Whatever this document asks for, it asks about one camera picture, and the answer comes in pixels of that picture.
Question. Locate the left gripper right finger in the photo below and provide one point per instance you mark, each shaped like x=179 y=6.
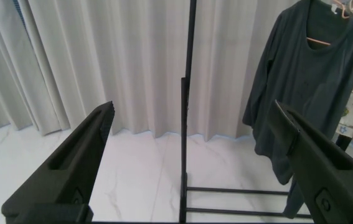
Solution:
x=344 y=193

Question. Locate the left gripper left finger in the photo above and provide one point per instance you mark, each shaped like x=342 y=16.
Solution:
x=39 y=193

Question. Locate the pink clothes hanger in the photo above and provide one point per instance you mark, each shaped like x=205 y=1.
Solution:
x=319 y=41

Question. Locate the black clothes rack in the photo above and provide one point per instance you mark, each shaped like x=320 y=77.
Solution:
x=184 y=140

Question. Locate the green long-sleeved shirt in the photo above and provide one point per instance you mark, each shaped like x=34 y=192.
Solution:
x=304 y=87

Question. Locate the white curtain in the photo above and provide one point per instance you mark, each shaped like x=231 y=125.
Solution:
x=132 y=62

